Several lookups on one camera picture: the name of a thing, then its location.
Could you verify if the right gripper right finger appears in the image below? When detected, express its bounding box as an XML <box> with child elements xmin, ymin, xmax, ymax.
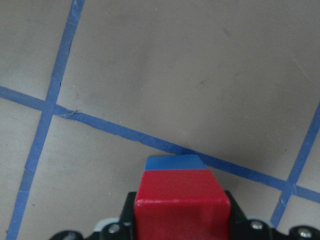
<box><xmin>224</xmin><ymin>190</ymin><xmax>248</xmax><ymax>240</ymax></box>

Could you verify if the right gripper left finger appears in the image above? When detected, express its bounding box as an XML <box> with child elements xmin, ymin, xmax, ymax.
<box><xmin>119</xmin><ymin>191</ymin><xmax>137</xmax><ymax>240</ymax></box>

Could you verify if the red wooden block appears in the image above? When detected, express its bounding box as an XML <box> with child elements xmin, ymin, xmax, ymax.
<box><xmin>134</xmin><ymin>169</ymin><xmax>231</xmax><ymax>240</ymax></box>

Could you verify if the blue wooden block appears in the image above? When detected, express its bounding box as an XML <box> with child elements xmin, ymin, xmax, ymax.
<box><xmin>144</xmin><ymin>154</ymin><xmax>206</xmax><ymax>171</ymax></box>

